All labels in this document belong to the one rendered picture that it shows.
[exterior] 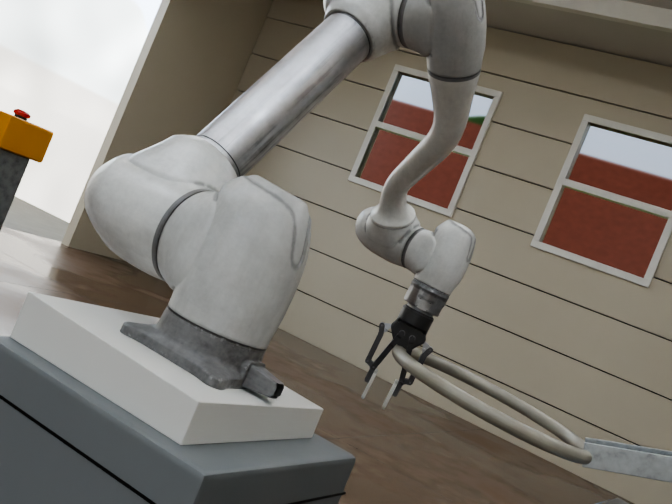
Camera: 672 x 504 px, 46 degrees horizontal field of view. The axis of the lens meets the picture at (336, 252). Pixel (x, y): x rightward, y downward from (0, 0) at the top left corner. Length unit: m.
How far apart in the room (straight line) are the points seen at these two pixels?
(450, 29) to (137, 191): 0.61
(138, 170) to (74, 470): 0.45
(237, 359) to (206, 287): 0.11
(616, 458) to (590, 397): 6.18
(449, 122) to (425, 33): 0.19
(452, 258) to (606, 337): 6.24
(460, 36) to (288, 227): 0.54
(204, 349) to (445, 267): 0.79
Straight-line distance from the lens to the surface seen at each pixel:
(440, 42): 1.44
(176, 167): 1.20
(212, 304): 1.05
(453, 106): 1.51
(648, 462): 1.74
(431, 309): 1.73
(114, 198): 1.20
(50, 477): 1.04
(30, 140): 1.97
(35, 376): 1.06
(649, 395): 7.85
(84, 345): 1.05
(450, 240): 1.72
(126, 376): 1.00
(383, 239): 1.78
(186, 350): 1.06
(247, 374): 1.08
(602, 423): 7.90
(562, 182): 8.22
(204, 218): 1.09
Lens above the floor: 1.08
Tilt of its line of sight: level
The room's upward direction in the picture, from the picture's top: 23 degrees clockwise
